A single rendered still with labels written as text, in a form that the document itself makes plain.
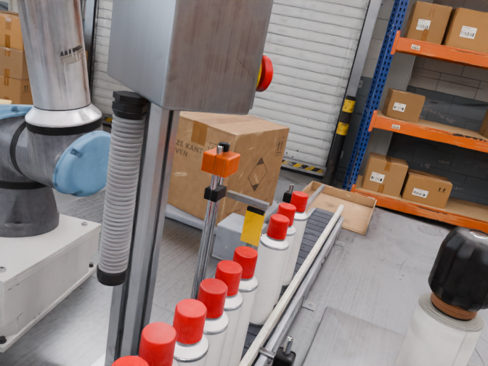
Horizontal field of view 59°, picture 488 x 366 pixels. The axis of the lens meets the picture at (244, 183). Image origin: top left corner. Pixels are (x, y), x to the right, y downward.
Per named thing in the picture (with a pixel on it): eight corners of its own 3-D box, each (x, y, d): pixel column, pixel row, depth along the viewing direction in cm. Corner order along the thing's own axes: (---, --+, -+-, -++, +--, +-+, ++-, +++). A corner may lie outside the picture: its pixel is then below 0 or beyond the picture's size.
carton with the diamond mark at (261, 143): (218, 228, 119) (236, 134, 111) (156, 198, 131) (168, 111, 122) (272, 205, 144) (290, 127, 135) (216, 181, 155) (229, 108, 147)
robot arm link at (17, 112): (28, 162, 89) (31, 96, 86) (72, 179, 83) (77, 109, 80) (-33, 168, 79) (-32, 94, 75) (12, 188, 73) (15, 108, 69)
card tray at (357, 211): (364, 235, 140) (367, 224, 139) (289, 210, 148) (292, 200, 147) (374, 209, 167) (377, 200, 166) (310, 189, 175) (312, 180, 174)
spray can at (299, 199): (286, 290, 90) (309, 200, 84) (263, 282, 92) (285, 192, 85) (293, 279, 95) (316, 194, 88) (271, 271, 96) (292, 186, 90)
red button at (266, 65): (257, 54, 42) (281, 59, 44) (237, 49, 45) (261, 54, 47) (250, 93, 43) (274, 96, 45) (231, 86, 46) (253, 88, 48)
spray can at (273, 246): (264, 331, 76) (290, 227, 70) (237, 319, 78) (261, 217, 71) (274, 316, 81) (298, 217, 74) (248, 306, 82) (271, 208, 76)
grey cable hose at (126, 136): (114, 291, 46) (135, 99, 40) (88, 279, 47) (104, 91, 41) (133, 277, 50) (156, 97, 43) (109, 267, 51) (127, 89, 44)
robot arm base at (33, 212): (18, 245, 75) (20, 190, 72) (-50, 223, 78) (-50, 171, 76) (75, 221, 89) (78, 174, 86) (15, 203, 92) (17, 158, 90)
